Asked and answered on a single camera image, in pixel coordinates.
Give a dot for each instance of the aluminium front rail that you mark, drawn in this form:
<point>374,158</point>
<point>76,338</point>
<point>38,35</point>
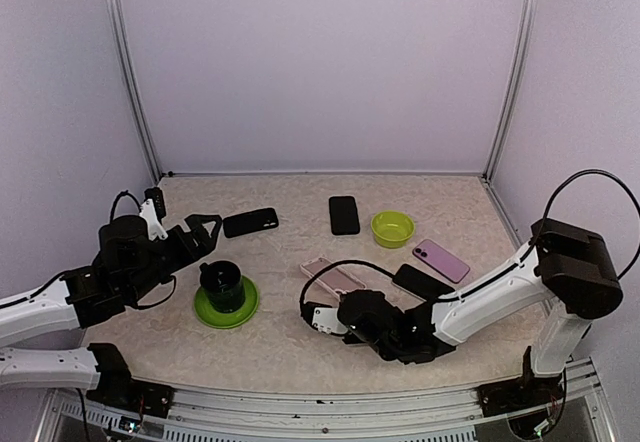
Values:
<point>447,414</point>

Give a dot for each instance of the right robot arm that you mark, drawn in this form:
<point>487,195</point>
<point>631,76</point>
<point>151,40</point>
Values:
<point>563,262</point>

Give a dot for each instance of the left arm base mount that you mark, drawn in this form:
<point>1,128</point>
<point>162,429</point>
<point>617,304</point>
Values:
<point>117,388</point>

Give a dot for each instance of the right aluminium frame post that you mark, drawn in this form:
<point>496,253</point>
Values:
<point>518,64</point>

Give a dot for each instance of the black phone case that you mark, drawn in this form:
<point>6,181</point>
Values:
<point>250,222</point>
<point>344,218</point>

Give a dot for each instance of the green bowl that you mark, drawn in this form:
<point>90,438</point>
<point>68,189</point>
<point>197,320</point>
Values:
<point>392,229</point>

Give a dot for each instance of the purple phone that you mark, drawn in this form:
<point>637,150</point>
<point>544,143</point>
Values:
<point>441,260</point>

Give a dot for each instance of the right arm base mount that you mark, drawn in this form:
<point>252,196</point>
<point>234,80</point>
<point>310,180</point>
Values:
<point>523,392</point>

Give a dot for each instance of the black phone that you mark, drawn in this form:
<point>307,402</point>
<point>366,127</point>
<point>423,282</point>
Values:
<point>420,284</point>

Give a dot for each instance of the aluminium frame post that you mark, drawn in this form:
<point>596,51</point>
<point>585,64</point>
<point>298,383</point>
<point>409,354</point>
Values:
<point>125,59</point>
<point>518,64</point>

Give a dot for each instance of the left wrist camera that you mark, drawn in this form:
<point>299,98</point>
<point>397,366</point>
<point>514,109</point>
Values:
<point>153,210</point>

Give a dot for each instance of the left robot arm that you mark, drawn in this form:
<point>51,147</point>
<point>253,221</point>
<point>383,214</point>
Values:
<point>131,263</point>

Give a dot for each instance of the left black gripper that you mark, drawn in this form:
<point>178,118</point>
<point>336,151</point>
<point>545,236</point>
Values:
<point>189,253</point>

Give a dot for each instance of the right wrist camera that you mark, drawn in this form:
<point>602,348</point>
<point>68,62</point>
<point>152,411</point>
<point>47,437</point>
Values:
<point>323,318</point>

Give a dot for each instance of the dark green mug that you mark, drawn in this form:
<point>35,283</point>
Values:
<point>222,284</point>

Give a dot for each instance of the green plate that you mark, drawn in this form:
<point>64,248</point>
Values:
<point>209,316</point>

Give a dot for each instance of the left aluminium frame post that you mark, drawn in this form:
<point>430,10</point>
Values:
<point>125,59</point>

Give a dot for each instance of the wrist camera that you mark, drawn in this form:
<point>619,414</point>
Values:
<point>323,318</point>
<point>153,210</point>

